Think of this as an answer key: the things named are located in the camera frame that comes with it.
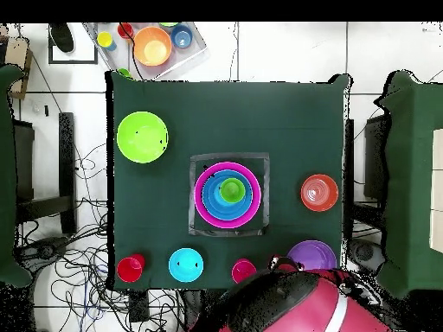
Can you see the purple bowl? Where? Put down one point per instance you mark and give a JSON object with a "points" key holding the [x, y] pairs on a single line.
{"points": [[311, 254]]}

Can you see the orange ribbed bowl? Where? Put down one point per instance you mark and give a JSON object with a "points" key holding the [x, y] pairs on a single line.
{"points": [[319, 192]]}

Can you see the green cup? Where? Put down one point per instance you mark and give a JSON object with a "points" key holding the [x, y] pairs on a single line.
{"points": [[124, 72], [232, 190]]}

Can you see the medium blue ribbed bowl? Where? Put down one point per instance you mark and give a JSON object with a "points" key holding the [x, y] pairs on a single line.
{"points": [[213, 197]]}

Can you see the large blue bowl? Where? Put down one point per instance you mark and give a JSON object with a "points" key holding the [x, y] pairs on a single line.
{"points": [[205, 202]]}

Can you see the large pink bowl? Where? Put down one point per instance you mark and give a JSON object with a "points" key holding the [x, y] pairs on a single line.
{"points": [[199, 204]]}

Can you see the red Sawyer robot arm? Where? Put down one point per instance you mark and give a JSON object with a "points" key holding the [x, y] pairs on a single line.
{"points": [[304, 304]]}

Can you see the pink cup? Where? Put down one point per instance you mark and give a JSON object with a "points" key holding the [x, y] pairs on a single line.
{"points": [[242, 269]]}

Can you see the black floor device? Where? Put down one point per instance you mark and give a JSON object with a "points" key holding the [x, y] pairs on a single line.
{"points": [[45, 249], [363, 252]]}

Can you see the small cyan bowl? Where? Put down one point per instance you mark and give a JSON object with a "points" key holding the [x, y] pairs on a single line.
{"points": [[186, 264]]}

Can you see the black power strip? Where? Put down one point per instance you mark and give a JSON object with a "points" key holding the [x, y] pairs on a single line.
{"points": [[138, 306]]}

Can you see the red cup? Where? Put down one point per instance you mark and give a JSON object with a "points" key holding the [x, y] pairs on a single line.
{"points": [[125, 31], [128, 269]]}

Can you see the dark green table cloth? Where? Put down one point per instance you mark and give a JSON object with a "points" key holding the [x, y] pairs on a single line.
{"points": [[225, 100]]}

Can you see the green covered side table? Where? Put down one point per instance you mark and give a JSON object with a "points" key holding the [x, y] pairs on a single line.
{"points": [[7, 173], [412, 155]]}

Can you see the beige box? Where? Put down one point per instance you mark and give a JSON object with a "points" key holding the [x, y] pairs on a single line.
{"points": [[436, 190]]}

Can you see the large green bowl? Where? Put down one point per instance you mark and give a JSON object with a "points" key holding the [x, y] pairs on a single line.
{"points": [[142, 137]]}

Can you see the blue cup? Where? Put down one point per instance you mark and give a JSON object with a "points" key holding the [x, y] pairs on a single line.
{"points": [[182, 37]]}

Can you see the large orange bowl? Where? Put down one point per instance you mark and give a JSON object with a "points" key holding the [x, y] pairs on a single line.
{"points": [[152, 46]]}

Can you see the clear plastic tray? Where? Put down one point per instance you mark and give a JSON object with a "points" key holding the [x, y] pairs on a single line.
{"points": [[119, 57]]}

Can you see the yellow cup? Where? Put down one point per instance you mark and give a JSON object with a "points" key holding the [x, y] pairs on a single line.
{"points": [[104, 39]]}

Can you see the person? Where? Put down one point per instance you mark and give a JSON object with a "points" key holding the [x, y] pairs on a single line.
{"points": [[61, 38]]}

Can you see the brown cardboard box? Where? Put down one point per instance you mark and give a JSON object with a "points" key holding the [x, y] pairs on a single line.
{"points": [[19, 58]]}

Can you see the black table leg frame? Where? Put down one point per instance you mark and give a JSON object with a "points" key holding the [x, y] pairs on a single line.
{"points": [[372, 155], [66, 155]]}

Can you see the black floor tape frame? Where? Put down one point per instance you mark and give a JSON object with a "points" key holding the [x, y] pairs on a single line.
{"points": [[72, 62]]}

